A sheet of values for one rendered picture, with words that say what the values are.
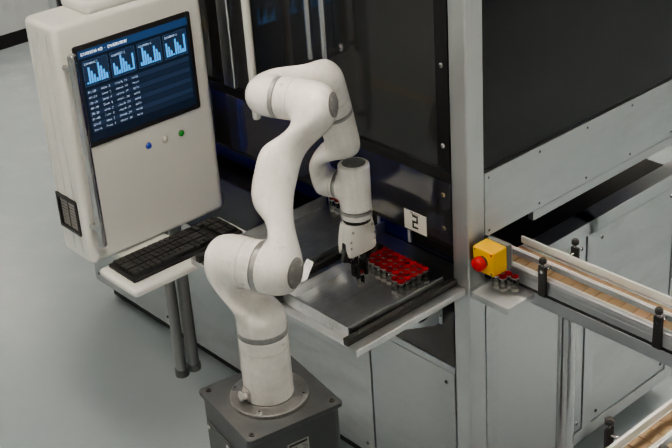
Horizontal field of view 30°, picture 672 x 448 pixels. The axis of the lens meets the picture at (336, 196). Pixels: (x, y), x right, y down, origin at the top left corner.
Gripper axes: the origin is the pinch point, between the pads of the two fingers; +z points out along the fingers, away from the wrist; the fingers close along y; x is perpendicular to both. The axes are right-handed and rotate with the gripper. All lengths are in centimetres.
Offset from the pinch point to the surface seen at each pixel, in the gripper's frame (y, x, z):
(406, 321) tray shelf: 3.6, 21.4, 5.8
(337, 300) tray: 9.2, 0.9, 5.6
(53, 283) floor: -9, -208, 93
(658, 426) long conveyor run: 1, 97, 1
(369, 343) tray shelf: 17.0, 21.8, 5.9
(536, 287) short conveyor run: -29.1, 36.9, 3.8
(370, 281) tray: -3.4, 0.2, 5.6
